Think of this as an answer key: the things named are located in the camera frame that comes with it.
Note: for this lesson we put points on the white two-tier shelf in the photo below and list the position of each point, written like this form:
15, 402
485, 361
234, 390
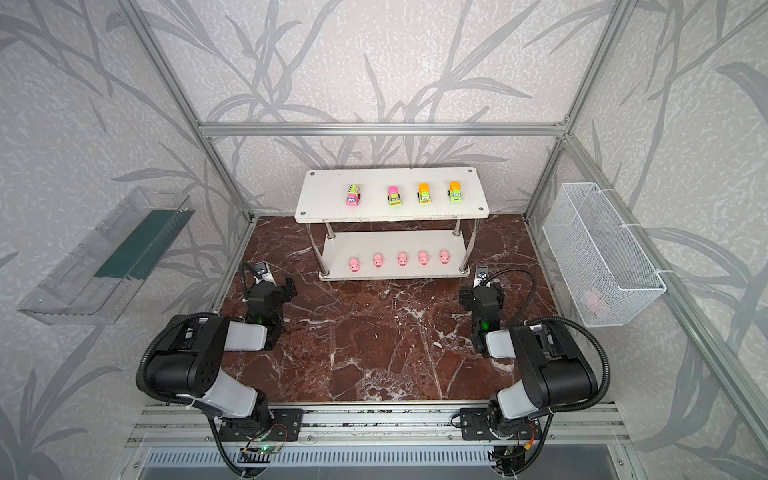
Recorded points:
322, 201

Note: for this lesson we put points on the aluminium frame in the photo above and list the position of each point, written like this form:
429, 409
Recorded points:
740, 389

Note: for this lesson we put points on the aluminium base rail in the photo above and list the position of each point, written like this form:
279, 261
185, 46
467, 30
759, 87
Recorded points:
360, 434

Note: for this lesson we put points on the pink toy in basket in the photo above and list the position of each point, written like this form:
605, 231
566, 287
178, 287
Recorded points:
594, 302

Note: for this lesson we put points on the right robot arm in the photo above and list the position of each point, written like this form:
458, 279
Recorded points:
562, 366

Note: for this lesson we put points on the green truck orange load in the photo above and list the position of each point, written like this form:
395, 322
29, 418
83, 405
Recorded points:
454, 192
424, 194

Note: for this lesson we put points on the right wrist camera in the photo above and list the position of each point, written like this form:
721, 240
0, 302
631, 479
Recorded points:
481, 275

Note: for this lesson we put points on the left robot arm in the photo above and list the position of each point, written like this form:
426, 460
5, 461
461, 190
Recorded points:
182, 364

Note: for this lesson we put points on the pink green toy truck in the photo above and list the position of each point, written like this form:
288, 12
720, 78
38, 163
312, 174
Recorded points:
353, 196

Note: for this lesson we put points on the white wire wall basket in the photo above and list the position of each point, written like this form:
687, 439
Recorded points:
596, 249

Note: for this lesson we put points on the clear plastic wall bin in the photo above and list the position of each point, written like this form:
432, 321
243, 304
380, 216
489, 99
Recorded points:
94, 284

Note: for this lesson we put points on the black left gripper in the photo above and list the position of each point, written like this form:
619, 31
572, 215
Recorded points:
274, 291

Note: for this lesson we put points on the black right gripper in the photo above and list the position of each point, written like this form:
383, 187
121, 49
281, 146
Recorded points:
478, 295

